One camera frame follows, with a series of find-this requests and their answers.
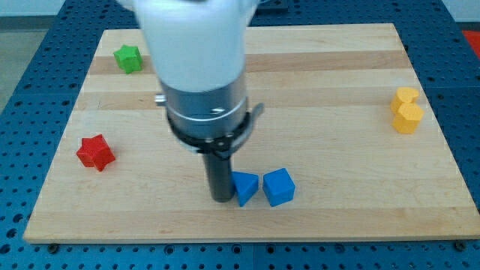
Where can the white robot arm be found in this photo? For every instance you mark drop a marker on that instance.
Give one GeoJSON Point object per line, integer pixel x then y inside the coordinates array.
{"type": "Point", "coordinates": [197, 50]}

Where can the wooden board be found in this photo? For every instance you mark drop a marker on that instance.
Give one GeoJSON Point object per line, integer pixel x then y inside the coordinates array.
{"type": "Point", "coordinates": [327, 91]}

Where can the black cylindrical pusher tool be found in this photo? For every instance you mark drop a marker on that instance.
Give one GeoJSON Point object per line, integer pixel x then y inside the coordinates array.
{"type": "Point", "coordinates": [219, 174]}

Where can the blue triangle block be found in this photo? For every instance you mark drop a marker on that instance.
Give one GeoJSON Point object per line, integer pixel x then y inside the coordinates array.
{"type": "Point", "coordinates": [246, 185]}

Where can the blue cube block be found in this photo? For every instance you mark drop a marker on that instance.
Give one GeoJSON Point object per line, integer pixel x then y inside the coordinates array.
{"type": "Point", "coordinates": [278, 186]}

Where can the green star block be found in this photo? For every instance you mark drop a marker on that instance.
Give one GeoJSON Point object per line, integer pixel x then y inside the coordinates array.
{"type": "Point", "coordinates": [129, 59]}

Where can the red star block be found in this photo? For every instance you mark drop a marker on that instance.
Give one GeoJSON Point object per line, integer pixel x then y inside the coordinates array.
{"type": "Point", "coordinates": [95, 152]}

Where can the yellow heart block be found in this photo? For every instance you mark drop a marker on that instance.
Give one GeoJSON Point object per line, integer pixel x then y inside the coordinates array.
{"type": "Point", "coordinates": [403, 95]}

